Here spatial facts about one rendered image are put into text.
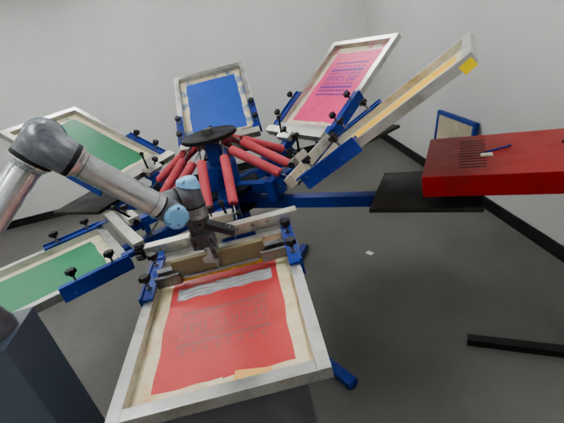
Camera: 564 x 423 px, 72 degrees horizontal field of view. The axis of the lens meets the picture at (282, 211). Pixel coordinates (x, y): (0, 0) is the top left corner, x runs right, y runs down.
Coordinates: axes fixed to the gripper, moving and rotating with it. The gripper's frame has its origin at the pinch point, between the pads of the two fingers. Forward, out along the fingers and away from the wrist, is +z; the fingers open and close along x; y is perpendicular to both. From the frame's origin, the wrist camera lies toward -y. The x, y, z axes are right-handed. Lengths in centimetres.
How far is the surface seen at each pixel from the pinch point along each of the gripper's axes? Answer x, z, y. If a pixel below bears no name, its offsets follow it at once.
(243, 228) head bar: -22.2, 0.0, -10.0
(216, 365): 45.8, 6.3, 1.4
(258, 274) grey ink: 7.3, 5.5, -13.3
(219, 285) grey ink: 8.3, 5.4, 1.5
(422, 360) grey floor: -18, 101, -83
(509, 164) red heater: -1, -10, -116
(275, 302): 25.0, 6.1, -18.0
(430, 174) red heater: -10, -9, -89
